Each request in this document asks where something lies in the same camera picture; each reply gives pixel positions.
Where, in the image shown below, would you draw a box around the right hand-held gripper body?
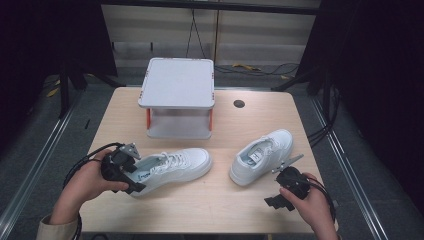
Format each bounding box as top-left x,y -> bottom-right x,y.
271,153 -> 312,201

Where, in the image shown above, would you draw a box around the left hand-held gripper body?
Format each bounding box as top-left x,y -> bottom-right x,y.
100,142 -> 142,183

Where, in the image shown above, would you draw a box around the white sneaker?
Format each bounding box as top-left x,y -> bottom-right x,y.
228,128 -> 295,187
124,147 -> 214,198

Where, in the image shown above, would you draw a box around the person's right hand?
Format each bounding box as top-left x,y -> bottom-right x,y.
279,172 -> 337,232

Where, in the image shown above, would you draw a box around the person's left hand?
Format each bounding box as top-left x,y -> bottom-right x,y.
49,149 -> 130,225

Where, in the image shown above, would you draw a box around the black stand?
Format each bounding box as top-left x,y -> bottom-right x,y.
58,61 -> 118,119
270,66 -> 334,111

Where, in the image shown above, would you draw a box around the yellow floor tape piece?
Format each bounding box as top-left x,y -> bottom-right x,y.
232,63 -> 262,72
45,79 -> 62,99

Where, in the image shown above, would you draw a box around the black curtain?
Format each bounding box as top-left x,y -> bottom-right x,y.
295,0 -> 424,214
0,0 -> 118,101

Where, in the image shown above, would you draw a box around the black horizontal bar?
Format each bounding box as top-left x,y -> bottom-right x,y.
99,0 -> 322,16

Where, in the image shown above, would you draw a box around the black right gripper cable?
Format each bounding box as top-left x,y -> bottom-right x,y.
301,176 -> 337,223

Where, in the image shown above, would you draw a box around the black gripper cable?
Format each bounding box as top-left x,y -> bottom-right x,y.
62,142 -> 125,188
301,176 -> 337,223

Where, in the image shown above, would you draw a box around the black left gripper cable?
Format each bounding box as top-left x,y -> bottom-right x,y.
62,142 -> 125,188

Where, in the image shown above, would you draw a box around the metal floor rail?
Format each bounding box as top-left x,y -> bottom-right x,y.
0,89 -> 86,234
309,94 -> 384,240

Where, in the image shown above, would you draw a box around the black cable bundle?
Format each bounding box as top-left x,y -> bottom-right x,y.
307,84 -> 342,148

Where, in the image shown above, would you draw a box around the black floor cables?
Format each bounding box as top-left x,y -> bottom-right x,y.
214,62 -> 300,78

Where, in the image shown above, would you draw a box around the hanging black cable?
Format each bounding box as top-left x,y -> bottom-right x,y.
185,9 -> 208,60

